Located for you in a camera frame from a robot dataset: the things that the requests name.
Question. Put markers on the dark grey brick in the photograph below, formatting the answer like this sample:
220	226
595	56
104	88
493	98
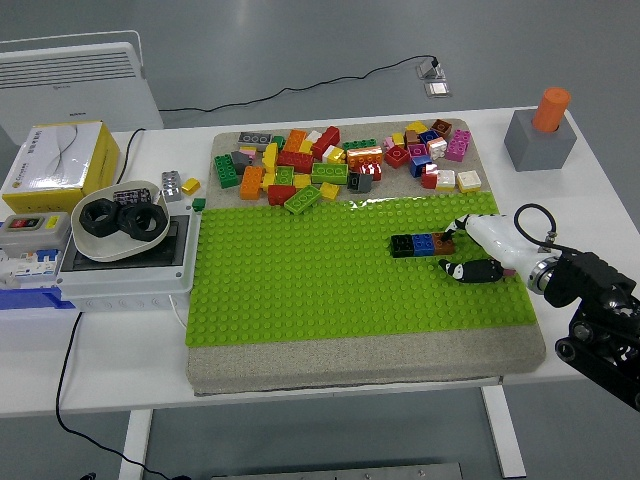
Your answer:
359	183

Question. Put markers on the white table leg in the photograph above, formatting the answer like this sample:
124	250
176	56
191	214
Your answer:
135	445
505	435

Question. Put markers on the grey switch box red button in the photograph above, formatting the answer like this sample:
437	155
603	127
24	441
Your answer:
35	241

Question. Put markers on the white bowl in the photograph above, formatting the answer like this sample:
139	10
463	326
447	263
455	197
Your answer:
115	251

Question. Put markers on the red square brick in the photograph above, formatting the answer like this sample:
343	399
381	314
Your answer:
397	156

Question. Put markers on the orange cylinder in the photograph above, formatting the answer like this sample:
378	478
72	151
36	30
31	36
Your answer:
550	110

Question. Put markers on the yellow curved brick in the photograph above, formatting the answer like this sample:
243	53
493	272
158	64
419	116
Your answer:
270	155

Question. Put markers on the light green long brick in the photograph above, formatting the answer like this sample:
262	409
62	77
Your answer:
330	173
302	199

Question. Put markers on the small red brick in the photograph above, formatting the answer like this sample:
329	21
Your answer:
370	172

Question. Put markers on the white and orange brick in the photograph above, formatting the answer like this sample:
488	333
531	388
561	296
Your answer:
437	149

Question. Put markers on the green studded baseplate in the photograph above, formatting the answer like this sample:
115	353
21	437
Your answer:
325	290

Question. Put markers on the light green square brick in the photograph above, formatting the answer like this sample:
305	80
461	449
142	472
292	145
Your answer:
284	175

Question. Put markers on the small yellow building brick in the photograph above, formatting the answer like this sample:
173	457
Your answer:
190	186

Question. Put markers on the white square brick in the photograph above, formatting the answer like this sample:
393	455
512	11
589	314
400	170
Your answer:
445	180

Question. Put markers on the tall red brick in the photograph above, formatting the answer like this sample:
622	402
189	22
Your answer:
326	141

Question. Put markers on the dark brown brick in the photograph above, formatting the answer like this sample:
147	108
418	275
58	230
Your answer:
441	128

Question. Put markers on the grey block holder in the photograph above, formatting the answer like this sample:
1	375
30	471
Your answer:
537	150

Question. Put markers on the brown building brick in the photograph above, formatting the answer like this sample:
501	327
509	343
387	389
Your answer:
446	248

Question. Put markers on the silver grey building brick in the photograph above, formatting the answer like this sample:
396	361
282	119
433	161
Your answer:
171	186

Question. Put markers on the small pink brick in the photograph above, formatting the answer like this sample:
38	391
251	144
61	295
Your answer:
389	142

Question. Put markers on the magenta six-stud brick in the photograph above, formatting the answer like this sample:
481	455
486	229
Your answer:
457	145

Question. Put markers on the small green brick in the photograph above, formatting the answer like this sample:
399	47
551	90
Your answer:
278	142

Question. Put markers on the metal floor socket plate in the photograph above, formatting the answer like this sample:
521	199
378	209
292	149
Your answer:
437	90

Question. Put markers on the long red brick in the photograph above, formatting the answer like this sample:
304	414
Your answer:
295	161

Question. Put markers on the light grey electrical enclosure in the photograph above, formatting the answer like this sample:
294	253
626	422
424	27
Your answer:
125	285

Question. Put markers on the grey sloped brick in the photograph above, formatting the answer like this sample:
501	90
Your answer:
242	162

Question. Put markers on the tiny green building brick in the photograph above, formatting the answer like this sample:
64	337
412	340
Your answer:
198	204

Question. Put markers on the dark studded block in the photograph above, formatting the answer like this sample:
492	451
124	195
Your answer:
131	195

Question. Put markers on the flat grey brick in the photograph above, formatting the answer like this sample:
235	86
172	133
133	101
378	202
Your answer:
255	139

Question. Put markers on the flat dark green brick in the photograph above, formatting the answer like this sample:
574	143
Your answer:
360	144

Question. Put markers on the black building brick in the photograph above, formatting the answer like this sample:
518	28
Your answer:
401	246

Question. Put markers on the grey-brown mat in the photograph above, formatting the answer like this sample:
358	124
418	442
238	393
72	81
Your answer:
350	360

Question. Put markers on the open floor socket with plug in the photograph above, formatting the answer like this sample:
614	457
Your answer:
431	70

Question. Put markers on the dark blue brick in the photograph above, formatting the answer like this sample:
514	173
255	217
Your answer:
429	136

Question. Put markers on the yellow and white cardboard box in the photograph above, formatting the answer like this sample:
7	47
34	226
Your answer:
55	155

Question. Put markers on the small white brick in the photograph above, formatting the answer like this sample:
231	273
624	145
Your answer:
313	136

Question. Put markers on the white panel heater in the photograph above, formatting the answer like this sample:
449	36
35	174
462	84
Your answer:
75	90

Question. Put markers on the white and yellow brick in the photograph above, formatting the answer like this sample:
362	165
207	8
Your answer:
334	154
468	181

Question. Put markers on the robot right hand white shell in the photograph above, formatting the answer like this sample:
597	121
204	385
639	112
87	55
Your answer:
495	237

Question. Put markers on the magenta square brick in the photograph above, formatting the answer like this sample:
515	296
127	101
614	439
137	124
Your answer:
417	151

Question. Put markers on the long orange brick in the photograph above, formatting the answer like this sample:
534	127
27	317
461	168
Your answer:
364	157

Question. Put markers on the blue building brick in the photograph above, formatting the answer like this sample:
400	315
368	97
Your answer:
423	244

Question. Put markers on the blue plastic box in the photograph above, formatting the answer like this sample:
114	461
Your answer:
25	299

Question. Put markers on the tan orange brick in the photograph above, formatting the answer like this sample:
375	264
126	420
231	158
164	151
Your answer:
411	137

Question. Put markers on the large black hex nut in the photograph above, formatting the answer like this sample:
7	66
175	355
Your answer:
150	225
92	222

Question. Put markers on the white blue circuit breaker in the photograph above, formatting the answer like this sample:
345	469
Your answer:
30	267

